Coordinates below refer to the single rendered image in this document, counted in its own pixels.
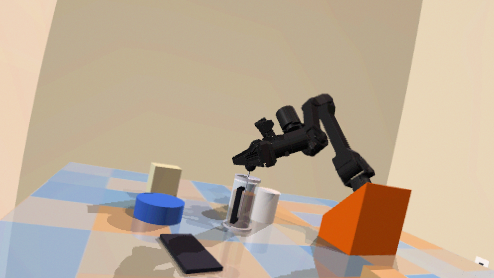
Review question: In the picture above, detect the blue short cylinder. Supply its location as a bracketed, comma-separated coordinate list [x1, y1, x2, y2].
[134, 192, 185, 225]

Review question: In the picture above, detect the glass french press with black knob plunger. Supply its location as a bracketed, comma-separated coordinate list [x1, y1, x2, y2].
[223, 166, 261, 232]

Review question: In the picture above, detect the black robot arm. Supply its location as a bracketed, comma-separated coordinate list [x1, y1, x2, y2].
[254, 93, 375, 192]

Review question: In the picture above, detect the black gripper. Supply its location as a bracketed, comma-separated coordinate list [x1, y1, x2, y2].
[232, 134, 292, 168]

